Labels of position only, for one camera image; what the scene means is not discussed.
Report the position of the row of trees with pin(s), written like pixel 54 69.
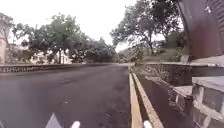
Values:
pixel 63 36

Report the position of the low stone wall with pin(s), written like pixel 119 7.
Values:
pixel 30 68

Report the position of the pale building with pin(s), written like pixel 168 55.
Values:
pixel 4 36

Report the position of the dark roadside gutter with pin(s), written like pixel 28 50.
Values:
pixel 163 103

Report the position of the grey stone block wall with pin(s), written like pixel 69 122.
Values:
pixel 206 100

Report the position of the dark building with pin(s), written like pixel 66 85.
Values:
pixel 203 30

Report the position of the robot's own part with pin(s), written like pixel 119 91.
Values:
pixel 75 125
pixel 147 124

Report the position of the dark asphalt road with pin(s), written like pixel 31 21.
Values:
pixel 83 93

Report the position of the grassy hillside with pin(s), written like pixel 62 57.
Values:
pixel 160 55

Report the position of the large tree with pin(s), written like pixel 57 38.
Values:
pixel 146 20

